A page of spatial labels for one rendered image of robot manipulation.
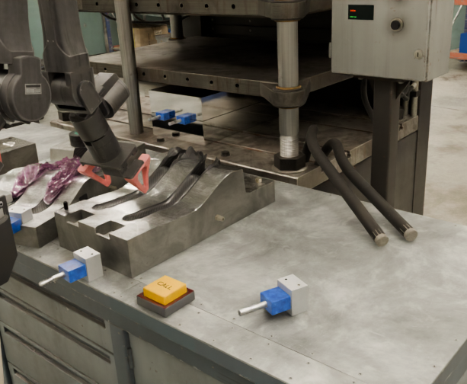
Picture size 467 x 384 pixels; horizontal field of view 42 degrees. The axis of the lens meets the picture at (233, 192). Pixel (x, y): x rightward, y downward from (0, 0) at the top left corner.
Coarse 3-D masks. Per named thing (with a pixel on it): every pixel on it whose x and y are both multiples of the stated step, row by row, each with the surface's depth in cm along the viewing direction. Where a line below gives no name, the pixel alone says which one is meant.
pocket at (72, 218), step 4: (76, 212) 138; (80, 212) 139; (84, 212) 139; (88, 212) 137; (68, 216) 137; (72, 216) 138; (76, 216) 138; (80, 216) 139; (84, 216) 139; (88, 216) 138; (68, 220) 137; (72, 220) 138; (76, 220) 139; (72, 224) 135; (76, 224) 135
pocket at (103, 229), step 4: (104, 224) 131; (108, 224) 132; (112, 224) 132; (116, 224) 131; (120, 224) 130; (96, 228) 129; (100, 228) 131; (104, 228) 132; (108, 228) 132; (112, 228) 133; (116, 228) 132; (120, 228) 131; (96, 232) 130; (100, 232) 131; (104, 232) 132; (108, 232) 133; (104, 236) 128; (108, 236) 131
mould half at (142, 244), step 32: (160, 160) 156; (192, 160) 154; (128, 192) 149; (160, 192) 146; (192, 192) 142; (224, 192) 143; (256, 192) 153; (64, 224) 137; (96, 224) 131; (128, 224) 130; (160, 224) 130; (192, 224) 137; (224, 224) 146; (128, 256) 124; (160, 256) 131
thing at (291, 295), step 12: (288, 276) 113; (276, 288) 112; (288, 288) 109; (300, 288) 109; (264, 300) 109; (276, 300) 108; (288, 300) 109; (300, 300) 110; (240, 312) 107; (276, 312) 108; (288, 312) 111; (300, 312) 111
